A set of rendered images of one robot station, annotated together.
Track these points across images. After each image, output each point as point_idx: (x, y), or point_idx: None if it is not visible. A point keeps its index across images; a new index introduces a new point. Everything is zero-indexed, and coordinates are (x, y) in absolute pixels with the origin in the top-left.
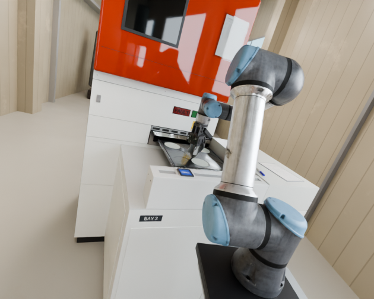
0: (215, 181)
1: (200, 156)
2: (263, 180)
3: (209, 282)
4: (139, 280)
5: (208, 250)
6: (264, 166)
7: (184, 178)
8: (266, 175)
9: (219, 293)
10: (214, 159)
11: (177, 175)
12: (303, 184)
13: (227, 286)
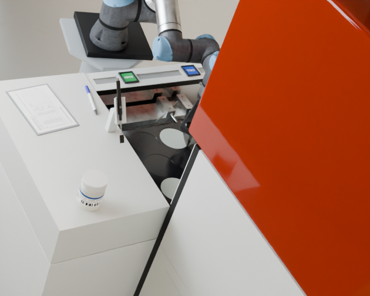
0: (156, 66)
1: (175, 157)
2: (89, 80)
3: (143, 34)
4: None
5: (144, 50)
6: (71, 114)
7: (188, 63)
8: (80, 89)
9: (136, 30)
10: (150, 157)
11: (196, 66)
12: (13, 85)
13: (131, 33)
